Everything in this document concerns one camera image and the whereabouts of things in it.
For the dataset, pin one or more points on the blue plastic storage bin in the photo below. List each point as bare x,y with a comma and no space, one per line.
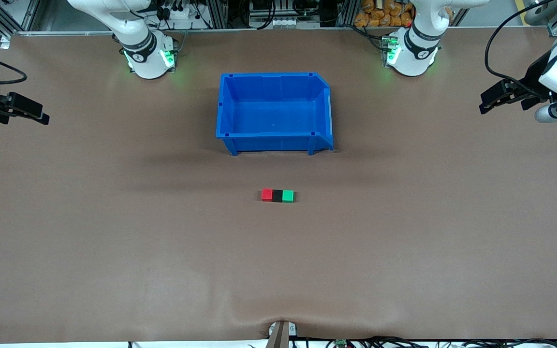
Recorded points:
273,113

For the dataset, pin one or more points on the black cube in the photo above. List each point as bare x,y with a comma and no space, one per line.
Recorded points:
277,195

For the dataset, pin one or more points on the black equipment with white connectors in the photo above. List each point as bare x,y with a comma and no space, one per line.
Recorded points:
283,12

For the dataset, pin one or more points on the small green connector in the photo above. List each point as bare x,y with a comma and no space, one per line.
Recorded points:
341,343

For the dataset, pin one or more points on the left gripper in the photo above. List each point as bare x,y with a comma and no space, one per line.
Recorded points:
533,79

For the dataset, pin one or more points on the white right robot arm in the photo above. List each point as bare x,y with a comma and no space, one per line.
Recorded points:
145,55

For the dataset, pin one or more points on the orange packets pile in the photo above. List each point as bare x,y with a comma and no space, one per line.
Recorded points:
380,14

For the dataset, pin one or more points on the red cube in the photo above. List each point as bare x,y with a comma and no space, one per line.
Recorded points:
267,195

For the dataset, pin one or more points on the brown camera mount bracket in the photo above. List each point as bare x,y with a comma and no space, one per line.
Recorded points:
281,336

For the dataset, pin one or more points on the small white corner block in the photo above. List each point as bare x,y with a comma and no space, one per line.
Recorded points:
5,42

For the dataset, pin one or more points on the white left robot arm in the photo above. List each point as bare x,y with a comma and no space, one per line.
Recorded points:
411,55

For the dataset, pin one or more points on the brown table mat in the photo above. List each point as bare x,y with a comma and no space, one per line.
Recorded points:
278,261

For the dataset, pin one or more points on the white power strip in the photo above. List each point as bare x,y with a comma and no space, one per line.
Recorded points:
177,12

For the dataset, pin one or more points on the green cube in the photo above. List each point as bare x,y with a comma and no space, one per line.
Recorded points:
288,195

